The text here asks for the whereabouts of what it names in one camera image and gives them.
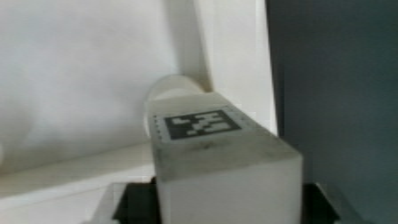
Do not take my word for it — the white square tabletop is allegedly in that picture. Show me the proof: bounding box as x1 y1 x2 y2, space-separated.
0 0 276 224

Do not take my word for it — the white table leg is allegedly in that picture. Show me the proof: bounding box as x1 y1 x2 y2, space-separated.
147 75 305 224

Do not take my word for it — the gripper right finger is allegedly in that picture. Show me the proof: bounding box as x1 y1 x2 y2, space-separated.
301 182 356 224

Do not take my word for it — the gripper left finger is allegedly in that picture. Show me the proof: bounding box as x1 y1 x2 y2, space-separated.
88 178 161 224

